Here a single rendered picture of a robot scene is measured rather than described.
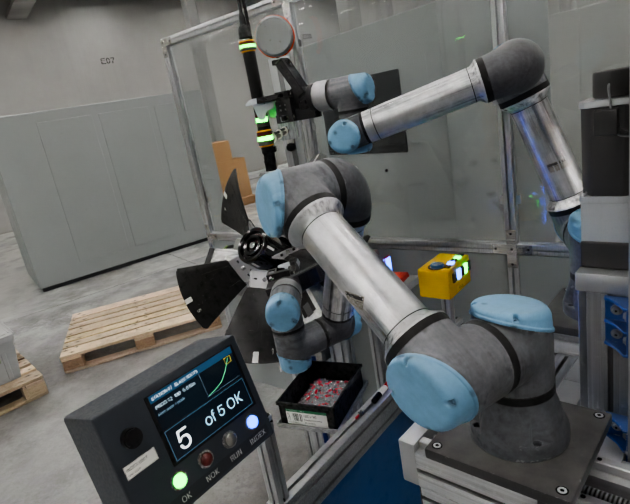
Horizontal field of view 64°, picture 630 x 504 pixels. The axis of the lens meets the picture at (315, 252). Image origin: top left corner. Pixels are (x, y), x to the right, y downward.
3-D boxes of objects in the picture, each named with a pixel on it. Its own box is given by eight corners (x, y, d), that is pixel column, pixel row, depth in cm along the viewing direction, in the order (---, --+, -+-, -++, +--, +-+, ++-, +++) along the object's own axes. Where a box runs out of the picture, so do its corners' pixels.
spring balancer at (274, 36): (260, 62, 209) (258, 60, 202) (253, 20, 205) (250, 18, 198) (298, 54, 207) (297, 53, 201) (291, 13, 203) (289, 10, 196)
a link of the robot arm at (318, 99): (322, 79, 126) (336, 78, 133) (306, 83, 128) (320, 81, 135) (327, 110, 128) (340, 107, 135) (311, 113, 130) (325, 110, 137)
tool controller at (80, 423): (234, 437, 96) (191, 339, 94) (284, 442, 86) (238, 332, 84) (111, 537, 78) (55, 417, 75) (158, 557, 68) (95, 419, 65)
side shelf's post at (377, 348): (391, 450, 236) (366, 286, 213) (399, 453, 234) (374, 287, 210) (387, 456, 233) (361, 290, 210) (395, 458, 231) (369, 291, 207)
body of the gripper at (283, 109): (274, 124, 137) (313, 118, 131) (268, 91, 134) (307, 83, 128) (288, 121, 143) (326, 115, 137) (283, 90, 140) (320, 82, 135)
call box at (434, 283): (442, 282, 167) (439, 252, 164) (472, 285, 161) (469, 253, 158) (420, 301, 155) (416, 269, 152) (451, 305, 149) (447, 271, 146)
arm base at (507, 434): (582, 418, 82) (580, 365, 80) (551, 476, 72) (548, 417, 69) (492, 394, 93) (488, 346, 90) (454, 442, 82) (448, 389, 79)
